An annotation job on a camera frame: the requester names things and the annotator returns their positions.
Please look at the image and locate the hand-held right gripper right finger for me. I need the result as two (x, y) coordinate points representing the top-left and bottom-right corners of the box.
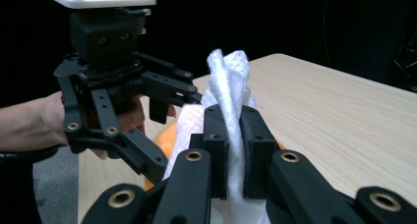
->
(240, 105), (281, 199)

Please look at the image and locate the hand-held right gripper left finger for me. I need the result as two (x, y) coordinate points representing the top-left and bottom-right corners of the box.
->
(189, 103), (230, 200)

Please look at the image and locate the orange plush toy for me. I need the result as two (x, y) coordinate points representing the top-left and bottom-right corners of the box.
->
(143, 120), (287, 192)

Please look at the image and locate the white wet wipe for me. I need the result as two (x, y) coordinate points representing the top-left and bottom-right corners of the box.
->
(161, 48), (273, 224)

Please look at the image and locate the black metal stand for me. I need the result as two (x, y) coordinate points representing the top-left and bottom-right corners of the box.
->
(387, 27), (417, 93)

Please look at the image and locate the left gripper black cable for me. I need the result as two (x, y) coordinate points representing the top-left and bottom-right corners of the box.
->
(0, 144), (65, 163)

